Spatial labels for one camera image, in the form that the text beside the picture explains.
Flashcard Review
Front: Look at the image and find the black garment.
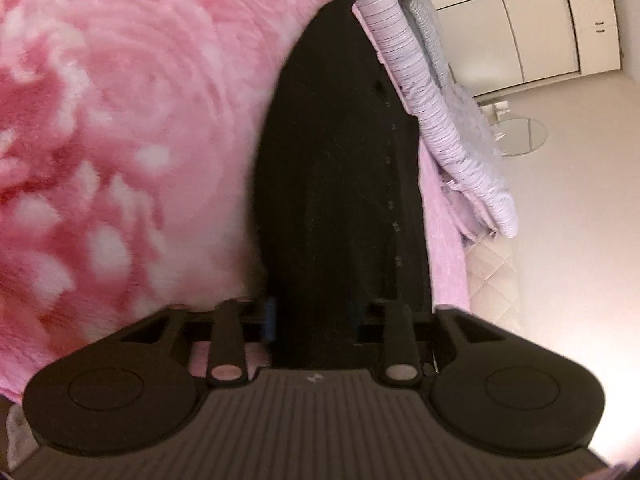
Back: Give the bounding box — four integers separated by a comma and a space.
250, 0, 435, 372

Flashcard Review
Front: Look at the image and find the pink floral blanket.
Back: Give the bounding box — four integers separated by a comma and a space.
0, 0, 474, 403

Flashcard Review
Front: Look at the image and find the round glass stand base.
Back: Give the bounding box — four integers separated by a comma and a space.
480, 102, 549, 157

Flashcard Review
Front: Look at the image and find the white wardrobe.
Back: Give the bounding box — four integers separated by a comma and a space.
400, 0, 627, 99

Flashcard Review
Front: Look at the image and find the white quilted mattress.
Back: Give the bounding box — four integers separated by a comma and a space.
462, 236, 527, 337

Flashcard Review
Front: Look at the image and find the lilac striped quilt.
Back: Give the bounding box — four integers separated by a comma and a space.
327, 0, 519, 239

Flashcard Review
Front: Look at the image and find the grey checked quilt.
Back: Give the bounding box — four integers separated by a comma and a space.
382, 0, 507, 196

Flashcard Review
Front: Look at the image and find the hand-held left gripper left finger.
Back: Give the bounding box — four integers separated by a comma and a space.
120, 298, 278, 389

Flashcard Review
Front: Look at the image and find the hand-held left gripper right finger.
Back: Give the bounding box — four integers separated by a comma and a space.
350, 299, 521, 386

